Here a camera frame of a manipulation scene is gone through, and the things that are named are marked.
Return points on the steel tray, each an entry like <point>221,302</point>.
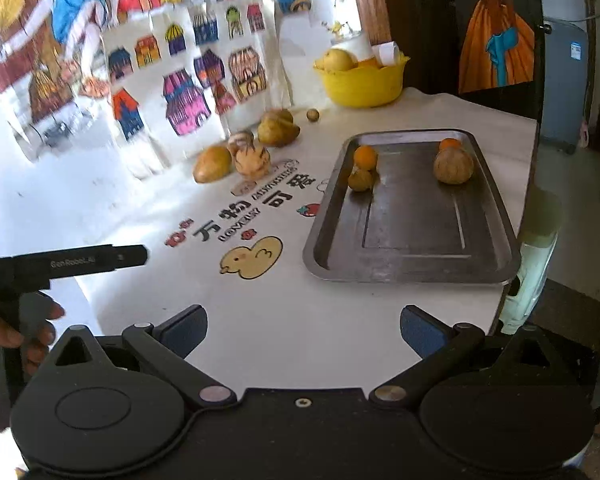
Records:
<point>411,228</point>

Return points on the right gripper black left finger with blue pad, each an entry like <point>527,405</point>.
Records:
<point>162,351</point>

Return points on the white cup in bowl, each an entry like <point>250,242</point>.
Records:
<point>358,46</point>

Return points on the orange dress painting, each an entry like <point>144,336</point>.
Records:
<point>498,48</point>

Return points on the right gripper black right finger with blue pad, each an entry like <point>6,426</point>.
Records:
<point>441,348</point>

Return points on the orange in bowl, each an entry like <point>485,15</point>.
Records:
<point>370,63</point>

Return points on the yellow pear in bowl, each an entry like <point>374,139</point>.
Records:
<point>337,60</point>

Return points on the green plastic stool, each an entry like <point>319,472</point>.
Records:
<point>538,238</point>

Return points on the brown kiwi fruit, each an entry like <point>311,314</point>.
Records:
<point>278,114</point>

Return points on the yellow mango fruit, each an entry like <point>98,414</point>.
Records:
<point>213,164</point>

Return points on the grey washing machine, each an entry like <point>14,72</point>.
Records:
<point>565,78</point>

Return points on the yellow plastic bowl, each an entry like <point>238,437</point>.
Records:
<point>364,86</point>

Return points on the white printed tablecloth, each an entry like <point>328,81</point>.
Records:
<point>272,323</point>

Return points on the boy drawing poster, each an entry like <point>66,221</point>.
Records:
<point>52,60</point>

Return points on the round brown melon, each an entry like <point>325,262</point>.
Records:
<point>453,166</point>

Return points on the large striped melon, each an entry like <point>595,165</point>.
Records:
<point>252,161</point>

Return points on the small brown nut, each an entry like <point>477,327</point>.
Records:
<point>313,115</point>

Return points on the houses drawing poster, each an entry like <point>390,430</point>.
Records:
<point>183,79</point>

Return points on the white paper roll in bowl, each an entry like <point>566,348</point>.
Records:
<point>387,54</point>

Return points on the small brown round fruit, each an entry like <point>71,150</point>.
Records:
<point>361,181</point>

